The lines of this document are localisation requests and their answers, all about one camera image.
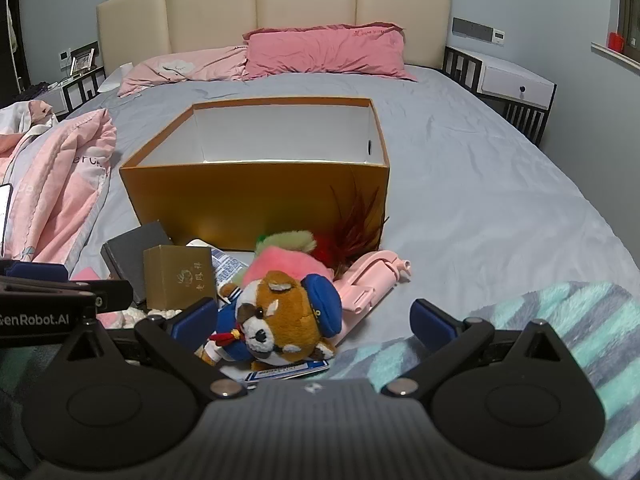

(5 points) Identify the dark grey box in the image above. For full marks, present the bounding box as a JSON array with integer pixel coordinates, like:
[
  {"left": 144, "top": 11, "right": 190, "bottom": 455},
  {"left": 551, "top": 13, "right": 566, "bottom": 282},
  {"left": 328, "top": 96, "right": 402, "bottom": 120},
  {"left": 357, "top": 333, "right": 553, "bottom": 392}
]
[{"left": 101, "top": 220, "right": 173, "bottom": 308}]

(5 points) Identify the red panda plush toy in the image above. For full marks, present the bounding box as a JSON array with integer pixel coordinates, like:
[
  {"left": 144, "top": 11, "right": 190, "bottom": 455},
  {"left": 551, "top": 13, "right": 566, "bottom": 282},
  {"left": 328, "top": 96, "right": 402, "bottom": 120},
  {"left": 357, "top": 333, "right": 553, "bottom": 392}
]
[{"left": 197, "top": 270, "right": 343, "bottom": 368}]

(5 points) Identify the grey wall switch panel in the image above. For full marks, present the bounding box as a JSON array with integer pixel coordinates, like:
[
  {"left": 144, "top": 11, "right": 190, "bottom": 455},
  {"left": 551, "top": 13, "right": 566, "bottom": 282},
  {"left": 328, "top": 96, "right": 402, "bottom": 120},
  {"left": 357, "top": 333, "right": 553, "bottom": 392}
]
[{"left": 451, "top": 16, "right": 507, "bottom": 46}]

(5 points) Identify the dark pink pillow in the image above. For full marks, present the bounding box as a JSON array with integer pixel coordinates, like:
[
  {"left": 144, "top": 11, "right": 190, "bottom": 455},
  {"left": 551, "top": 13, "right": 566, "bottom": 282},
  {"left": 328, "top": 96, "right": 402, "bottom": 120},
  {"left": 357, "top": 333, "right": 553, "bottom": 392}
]
[{"left": 242, "top": 22, "right": 418, "bottom": 82}]

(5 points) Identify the window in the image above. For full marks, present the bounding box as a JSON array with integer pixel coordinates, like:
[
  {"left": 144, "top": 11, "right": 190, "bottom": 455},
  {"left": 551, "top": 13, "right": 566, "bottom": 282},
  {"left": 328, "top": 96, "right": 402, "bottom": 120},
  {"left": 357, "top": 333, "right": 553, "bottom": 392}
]
[{"left": 619, "top": 0, "right": 640, "bottom": 51}]

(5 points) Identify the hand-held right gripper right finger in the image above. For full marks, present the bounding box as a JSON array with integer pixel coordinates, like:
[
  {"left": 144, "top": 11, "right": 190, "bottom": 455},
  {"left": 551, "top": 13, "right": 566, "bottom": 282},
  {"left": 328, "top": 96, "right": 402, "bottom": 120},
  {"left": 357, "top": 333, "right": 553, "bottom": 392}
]
[{"left": 381, "top": 298, "right": 576, "bottom": 401}]

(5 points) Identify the pink quilt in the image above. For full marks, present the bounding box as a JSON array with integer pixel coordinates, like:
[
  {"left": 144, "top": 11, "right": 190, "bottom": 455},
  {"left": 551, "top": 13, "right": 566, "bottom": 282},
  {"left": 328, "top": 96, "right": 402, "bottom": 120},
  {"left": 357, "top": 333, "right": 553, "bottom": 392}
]
[{"left": 0, "top": 100, "right": 118, "bottom": 281}]

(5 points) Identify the teal striped fleece cloth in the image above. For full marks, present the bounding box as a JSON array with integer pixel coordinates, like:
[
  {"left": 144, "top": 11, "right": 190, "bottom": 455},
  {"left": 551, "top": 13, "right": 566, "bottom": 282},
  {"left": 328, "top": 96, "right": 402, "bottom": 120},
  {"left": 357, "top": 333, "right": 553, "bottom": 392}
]
[
  {"left": 327, "top": 280, "right": 640, "bottom": 480},
  {"left": 0, "top": 346, "right": 66, "bottom": 480}
]

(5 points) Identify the smartphone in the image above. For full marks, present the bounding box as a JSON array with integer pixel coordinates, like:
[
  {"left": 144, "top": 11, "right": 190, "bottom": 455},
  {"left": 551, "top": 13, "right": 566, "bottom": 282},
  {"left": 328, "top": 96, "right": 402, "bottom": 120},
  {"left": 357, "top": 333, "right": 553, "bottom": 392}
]
[{"left": 0, "top": 182, "right": 13, "bottom": 258}]

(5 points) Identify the pink peach plush toy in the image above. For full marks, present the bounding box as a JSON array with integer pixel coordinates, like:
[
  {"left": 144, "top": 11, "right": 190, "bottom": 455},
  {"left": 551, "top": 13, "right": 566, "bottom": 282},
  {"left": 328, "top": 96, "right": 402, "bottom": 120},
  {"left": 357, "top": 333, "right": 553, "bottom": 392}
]
[{"left": 240, "top": 230, "right": 336, "bottom": 286}]

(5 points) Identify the white nightstand black frame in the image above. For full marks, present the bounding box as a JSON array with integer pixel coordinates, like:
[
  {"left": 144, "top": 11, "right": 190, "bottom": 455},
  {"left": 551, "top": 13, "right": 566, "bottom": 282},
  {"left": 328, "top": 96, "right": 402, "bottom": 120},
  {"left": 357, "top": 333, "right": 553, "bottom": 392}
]
[{"left": 15, "top": 67, "right": 106, "bottom": 121}]

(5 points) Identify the white nightstand with knob drawer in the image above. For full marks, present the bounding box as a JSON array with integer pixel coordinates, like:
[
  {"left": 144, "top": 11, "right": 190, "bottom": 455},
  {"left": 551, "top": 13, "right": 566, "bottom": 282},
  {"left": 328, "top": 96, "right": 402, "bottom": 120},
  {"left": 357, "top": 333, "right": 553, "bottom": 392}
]
[{"left": 442, "top": 46, "right": 557, "bottom": 147}]

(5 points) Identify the white bottle blue label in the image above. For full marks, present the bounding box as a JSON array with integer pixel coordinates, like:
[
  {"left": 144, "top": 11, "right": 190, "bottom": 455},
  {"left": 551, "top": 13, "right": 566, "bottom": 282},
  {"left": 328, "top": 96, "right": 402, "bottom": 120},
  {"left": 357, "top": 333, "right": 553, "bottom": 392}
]
[{"left": 187, "top": 239, "right": 257, "bottom": 306}]

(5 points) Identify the red feather toy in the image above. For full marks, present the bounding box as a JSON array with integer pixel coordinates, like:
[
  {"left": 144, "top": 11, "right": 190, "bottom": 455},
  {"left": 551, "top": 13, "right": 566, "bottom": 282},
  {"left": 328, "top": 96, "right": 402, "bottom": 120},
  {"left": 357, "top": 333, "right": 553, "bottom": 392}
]
[{"left": 315, "top": 170, "right": 391, "bottom": 266}]

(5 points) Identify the beige padded headboard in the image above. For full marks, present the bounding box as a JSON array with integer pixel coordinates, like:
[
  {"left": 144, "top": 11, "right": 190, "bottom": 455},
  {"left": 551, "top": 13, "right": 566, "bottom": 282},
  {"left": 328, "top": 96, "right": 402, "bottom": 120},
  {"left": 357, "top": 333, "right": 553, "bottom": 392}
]
[{"left": 96, "top": 0, "right": 453, "bottom": 76}]

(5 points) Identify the orange cardboard box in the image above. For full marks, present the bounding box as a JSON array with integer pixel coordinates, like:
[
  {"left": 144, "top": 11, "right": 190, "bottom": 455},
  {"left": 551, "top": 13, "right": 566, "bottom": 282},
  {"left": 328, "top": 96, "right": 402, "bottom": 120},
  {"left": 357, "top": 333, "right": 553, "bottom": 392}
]
[{"left": 119, "top": 97, "right": 391, "bottom": 253}]

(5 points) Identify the photo frame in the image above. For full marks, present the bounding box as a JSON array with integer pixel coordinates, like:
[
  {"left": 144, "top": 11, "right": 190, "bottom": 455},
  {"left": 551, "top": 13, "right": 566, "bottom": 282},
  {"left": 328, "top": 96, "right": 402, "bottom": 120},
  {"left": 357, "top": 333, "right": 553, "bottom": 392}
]
[{"left": 69, "top": 47, "right": 97, "bottom": 76}]

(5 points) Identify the pink toy gun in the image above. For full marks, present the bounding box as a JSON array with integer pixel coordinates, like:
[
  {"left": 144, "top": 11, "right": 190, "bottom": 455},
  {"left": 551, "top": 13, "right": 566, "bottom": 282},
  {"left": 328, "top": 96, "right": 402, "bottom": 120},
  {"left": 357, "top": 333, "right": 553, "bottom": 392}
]
[{"left": 332, "top": 250, "right": 413, "bottom": 348}]

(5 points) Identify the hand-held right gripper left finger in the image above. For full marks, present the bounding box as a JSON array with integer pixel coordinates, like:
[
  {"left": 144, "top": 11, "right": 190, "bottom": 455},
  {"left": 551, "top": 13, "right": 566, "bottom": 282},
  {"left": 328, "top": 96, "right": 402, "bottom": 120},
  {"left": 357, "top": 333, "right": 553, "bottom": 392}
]
[{"left": 52, "top": 297, "right": 248, "bottom": 402}]

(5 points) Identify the window sill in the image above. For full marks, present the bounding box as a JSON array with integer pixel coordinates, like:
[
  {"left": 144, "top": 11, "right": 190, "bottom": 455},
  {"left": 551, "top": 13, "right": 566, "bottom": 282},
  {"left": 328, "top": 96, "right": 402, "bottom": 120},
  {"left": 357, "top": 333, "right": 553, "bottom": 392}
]
[{"left": 591, "top": 41, "right": 640, "bottom": 68}]

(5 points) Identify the light pink pillow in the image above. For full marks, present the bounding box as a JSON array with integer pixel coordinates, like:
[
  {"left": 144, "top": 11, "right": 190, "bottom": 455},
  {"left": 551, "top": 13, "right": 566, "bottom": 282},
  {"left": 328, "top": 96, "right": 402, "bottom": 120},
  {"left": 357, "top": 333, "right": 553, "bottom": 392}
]
[{"left": 117, "top": 45, "right": 249, "bottom": 98}]

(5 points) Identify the dark wardrobe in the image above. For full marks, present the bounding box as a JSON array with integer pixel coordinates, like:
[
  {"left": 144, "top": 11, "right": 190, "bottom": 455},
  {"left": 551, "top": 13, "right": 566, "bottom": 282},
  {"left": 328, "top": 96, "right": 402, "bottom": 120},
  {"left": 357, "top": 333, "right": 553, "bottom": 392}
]
[{"left": 0, "top": 0, "right": 23, "bottom": 96}]

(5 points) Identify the blue white card box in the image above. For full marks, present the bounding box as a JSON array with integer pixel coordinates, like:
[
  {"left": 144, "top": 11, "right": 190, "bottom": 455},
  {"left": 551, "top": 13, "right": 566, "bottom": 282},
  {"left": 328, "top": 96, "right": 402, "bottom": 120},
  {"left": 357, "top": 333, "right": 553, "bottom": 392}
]
[{"left": 245, "top": 357, "right": 332, "bottom": 385}]

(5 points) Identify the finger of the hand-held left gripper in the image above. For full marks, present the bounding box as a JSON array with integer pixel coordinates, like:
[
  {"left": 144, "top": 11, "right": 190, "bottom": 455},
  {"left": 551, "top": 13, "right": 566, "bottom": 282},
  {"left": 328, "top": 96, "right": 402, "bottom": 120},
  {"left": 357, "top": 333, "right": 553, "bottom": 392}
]
[
  {"left": 0, "top": 259, "right": 69, "bottom": 282},
  {"left": 75, "top": 279, "right": 134, "bottom": 314}
]

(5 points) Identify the small gold box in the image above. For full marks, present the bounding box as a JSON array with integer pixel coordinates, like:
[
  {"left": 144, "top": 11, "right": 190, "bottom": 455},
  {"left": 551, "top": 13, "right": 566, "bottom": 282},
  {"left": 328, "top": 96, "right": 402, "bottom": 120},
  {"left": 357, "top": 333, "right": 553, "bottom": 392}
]
[{"left": 143, "top": 244, "right": 218, "bottom": 311}]

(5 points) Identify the cream crochet doll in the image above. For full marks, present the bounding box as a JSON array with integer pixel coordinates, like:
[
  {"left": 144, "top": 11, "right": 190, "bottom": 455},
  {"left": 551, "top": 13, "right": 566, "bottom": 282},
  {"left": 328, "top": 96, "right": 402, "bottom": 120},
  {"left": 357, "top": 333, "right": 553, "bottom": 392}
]
[{"left": 97, "top": 307, "right": 183, "bottom": 328}]

